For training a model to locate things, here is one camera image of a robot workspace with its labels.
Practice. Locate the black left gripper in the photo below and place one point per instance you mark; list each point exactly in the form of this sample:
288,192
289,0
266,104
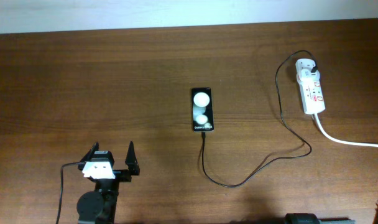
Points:
125,174

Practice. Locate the black smartphone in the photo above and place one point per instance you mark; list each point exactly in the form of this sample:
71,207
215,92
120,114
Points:
202,109

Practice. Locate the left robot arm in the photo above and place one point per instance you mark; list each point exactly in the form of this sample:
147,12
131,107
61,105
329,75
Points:
99,205

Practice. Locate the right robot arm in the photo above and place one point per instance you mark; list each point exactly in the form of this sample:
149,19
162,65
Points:
310,218

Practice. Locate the white charger adapter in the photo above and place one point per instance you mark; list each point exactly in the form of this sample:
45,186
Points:
305,75

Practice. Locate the white power strip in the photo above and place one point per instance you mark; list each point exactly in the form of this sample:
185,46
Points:
311,93

